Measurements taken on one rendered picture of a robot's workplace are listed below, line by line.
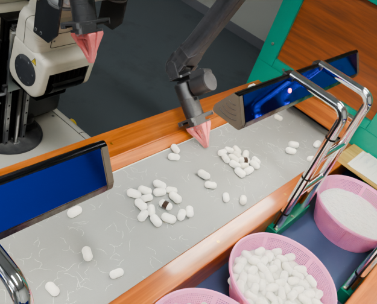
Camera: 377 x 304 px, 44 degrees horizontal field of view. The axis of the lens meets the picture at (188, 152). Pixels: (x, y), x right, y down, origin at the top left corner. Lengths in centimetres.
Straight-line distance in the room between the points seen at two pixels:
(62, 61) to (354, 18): 96
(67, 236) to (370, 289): 74
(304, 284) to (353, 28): 89
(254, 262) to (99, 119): 169
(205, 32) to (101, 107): 153
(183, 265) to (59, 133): 116
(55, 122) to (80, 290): 123
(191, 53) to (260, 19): 284
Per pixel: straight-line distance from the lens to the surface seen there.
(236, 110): 100
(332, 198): 153
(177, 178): 130
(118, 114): 277
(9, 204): 66
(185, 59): 138
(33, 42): 153
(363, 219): 153
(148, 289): 101
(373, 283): 130
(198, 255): 110
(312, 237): 144
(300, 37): 180
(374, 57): 170
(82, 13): 114
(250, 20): 424
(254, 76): 191
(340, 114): 113
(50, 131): 209
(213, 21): 133
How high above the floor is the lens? 157
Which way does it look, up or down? 36 degrees down
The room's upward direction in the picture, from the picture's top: 21 degrees clockwise
